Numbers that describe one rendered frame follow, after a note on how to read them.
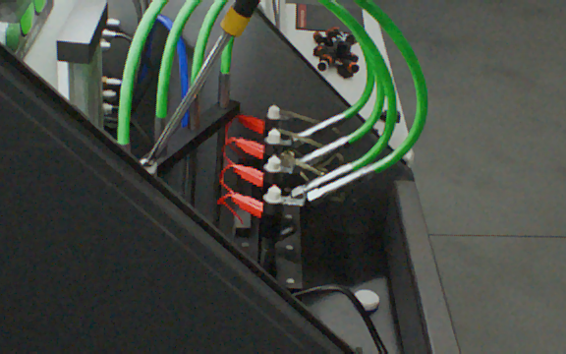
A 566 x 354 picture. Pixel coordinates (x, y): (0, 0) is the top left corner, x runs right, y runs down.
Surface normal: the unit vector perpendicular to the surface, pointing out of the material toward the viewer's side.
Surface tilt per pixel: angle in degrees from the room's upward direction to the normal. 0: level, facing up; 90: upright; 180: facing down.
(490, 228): 0
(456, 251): 0
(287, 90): 90
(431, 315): 0
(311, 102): 90
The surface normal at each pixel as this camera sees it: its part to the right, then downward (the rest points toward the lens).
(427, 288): 0.09, -0.85
